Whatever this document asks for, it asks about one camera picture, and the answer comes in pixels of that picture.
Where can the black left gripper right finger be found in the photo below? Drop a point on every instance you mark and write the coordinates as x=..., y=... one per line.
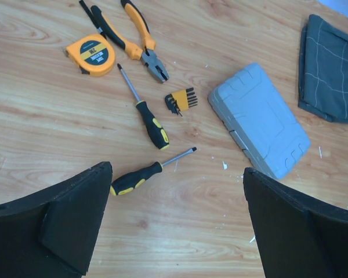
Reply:
x=297, y=235

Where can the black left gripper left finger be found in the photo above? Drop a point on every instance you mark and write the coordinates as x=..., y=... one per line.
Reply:
x=53, y=232

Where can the grey plastic tool case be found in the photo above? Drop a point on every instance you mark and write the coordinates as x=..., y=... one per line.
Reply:
x=260, y=122

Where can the flathead screwdriver black yellow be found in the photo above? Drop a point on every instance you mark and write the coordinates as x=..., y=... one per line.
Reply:
x=132, y=180

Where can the phillips screwdriver black yellow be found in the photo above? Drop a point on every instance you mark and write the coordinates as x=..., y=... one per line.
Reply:
x=155, y=131

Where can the hex key set orange holder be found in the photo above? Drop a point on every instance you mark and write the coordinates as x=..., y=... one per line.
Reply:
x=181, y=100

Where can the dark grey checked cloth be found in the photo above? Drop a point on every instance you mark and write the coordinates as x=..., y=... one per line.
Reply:
x=323, y=70

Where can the yellow tape measure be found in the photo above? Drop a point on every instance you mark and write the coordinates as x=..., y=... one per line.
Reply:
x=93, y=55

